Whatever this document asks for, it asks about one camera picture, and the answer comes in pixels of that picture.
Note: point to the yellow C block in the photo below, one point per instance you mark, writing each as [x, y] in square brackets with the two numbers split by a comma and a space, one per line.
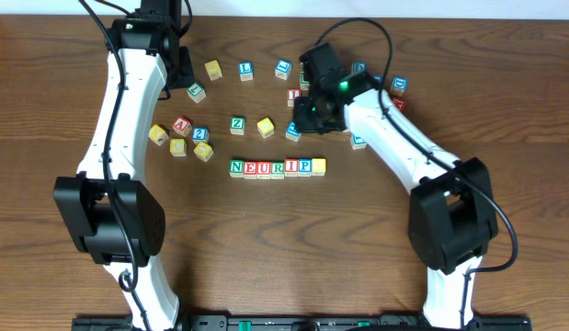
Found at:
[178, 147]

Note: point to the blue P block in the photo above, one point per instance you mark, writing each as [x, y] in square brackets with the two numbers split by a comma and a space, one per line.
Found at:
[305, 167]

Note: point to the blue E block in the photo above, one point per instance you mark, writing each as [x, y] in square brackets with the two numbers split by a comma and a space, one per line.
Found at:
[292, 133]

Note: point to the blue D block far right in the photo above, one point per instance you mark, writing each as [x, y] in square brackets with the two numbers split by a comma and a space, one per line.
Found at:
[398, 86]

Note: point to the blue T block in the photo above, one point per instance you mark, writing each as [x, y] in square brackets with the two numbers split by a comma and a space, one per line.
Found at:
[357, 142]

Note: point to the green R block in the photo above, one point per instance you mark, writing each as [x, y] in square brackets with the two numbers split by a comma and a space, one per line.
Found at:
[277, 170]

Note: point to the green Z block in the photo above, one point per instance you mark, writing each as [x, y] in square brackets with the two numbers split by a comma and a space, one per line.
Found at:
[237, 126]

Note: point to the blue tilted L block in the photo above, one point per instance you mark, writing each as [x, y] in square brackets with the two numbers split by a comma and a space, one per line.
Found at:
[283, 69]

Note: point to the yellow block far left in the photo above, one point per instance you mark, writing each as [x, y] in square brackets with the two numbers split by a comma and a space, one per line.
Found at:
[158, 135]

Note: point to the blue d block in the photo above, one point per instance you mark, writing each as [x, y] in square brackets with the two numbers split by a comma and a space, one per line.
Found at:
[358, 67]
[398, 86]

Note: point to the yellow block bottom left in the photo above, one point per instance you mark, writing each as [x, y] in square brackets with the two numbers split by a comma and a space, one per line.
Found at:
[203, 151]

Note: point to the red A block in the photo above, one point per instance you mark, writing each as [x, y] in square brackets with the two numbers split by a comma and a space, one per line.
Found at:
[182, 126]

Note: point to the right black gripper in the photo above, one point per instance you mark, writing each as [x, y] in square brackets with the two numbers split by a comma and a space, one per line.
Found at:
[307, 116]

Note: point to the red U block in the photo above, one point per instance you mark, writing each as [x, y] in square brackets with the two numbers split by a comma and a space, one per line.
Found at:
[263, 170]

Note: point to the yellow block centre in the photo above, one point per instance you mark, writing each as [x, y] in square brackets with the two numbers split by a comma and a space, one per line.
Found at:
[266, 127]

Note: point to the plain yellow block top left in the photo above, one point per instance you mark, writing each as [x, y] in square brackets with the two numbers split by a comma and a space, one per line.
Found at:
[213, 70]

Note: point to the red E block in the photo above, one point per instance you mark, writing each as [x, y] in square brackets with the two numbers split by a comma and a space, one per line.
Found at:
[250, 170]

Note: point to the red 1 block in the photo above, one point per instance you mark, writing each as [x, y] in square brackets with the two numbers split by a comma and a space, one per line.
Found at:
[291, 167]

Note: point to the red M block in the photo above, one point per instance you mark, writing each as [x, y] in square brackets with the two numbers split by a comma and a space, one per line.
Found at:
[399, 103]

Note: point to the green N block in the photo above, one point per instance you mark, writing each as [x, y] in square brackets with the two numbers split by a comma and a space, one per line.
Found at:
[236, 168]

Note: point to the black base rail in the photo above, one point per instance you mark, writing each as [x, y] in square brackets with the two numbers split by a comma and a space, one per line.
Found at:
[384, 322]

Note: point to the red I block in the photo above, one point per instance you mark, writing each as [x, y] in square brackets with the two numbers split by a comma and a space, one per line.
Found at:
[292, 94]

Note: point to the blue 2 block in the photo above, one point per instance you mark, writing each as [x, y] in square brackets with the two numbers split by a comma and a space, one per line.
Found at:
[200, 135]

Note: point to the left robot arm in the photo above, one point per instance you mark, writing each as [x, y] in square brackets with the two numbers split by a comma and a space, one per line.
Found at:
[108, 211]

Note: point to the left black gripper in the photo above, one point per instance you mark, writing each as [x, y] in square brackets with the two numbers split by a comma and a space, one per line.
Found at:
[184, 69]

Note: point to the green L block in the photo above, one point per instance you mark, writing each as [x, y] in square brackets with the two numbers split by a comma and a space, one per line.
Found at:
[196, 92]

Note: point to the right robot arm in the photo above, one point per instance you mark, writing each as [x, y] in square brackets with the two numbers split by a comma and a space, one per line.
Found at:
[451, 221]

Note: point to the yellow S block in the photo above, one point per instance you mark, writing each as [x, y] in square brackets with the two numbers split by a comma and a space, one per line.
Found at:
[318, 166]

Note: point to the green 4 block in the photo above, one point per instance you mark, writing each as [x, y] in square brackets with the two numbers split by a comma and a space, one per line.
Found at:
[304, 83]

